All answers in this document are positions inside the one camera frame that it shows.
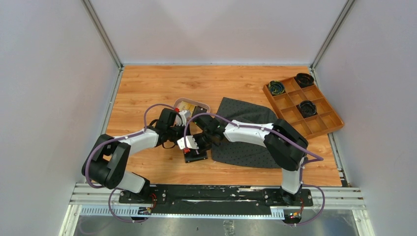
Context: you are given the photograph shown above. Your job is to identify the gold credit card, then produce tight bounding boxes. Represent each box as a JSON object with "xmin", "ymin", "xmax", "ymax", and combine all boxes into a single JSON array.
[{"xmin": 178, "ymin": 101, "xmax": 196, "ymax": 113}]

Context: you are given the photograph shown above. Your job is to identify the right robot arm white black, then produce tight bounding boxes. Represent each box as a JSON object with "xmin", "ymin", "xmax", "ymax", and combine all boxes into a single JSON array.
[{"xmin": 186, "ymin": 113, "xmax": 308, "ymax": 206}]

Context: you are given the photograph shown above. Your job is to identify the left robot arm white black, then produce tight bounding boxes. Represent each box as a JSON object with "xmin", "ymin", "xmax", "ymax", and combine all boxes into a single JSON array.
[{"xmin": 82, "ymin": 108, "xmax": 191, "ymax": 203}]

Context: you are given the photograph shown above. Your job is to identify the black leather card holder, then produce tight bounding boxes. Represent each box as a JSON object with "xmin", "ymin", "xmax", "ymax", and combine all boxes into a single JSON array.
[{"xmin": 183, "ymin": 149, "xmax": 208, "ymax": 163}]

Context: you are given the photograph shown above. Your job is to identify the coiled black belt top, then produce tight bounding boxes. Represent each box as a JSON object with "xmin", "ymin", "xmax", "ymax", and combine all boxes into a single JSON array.
[{"xmin": 295, "ymin": 73, "xmax": 315, "ymax": 88}]

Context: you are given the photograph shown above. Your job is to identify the coiled black belt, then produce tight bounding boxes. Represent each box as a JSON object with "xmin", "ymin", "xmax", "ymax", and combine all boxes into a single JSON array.
[
  {"xmin": 295, "ymin": 73, "xmax": 315, "ymax": 88},
  {"xmin": 297, "ymin": 100, "xmax": 318, "ymax": 118}
]

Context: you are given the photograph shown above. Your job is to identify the aluminium frame rail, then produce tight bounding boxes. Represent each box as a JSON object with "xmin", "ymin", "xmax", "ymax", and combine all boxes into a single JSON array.
[{"xmin": 60, "ymin": 184, "xmax": 375, "ymax": 236}]

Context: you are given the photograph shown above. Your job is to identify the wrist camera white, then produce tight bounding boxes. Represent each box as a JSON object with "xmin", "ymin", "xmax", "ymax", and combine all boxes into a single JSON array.
[
  {"xmin": 175, "ymin": 110, "xmax": 191, "ymax": 126},
  {"xmin": 177, "ymin": 136, "xmax": 199, "ymax": 154}
]

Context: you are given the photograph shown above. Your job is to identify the pink oval tray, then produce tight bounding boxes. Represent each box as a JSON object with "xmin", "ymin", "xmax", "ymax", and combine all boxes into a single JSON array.
[{"xmin": 174, "ymin": 97, "xmax": 210, "ymax": 116}]

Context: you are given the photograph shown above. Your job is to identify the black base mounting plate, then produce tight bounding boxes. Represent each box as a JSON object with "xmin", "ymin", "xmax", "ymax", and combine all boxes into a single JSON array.
[{"xmin": 119, "ymin": 184, "xmax": 313, "ymax": 215}]

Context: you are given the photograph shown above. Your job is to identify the dark grey dotted cloth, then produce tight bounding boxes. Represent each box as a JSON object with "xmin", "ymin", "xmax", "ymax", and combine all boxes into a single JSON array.
[{"xmin": 211, "ymin": 97, "xmax": 279, "ymax": 169}]

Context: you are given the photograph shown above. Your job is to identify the coiled black belt middle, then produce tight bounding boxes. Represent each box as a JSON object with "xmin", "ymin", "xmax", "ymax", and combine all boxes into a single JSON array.
[{"xmin": 297, "ymin": 100, "xmax": 318, "ymax": 118}]

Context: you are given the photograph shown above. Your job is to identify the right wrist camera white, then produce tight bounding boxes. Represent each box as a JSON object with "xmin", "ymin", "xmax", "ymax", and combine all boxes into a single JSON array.
[{"xmin": 177, "ymin": 136, "xmax": 199, "ymax": 154}]

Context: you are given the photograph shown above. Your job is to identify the brown wooden compartment tray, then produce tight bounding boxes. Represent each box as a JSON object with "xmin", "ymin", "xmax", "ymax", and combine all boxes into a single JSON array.
[{"xmin": 263, "ymin": 73, "xmax": 344, "ymax": 139}]

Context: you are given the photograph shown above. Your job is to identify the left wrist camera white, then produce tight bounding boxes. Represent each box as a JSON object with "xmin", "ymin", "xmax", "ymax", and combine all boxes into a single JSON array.
[{"xmin": 175, "ymin": 110, "xmax": 191, "ymax": 126}]

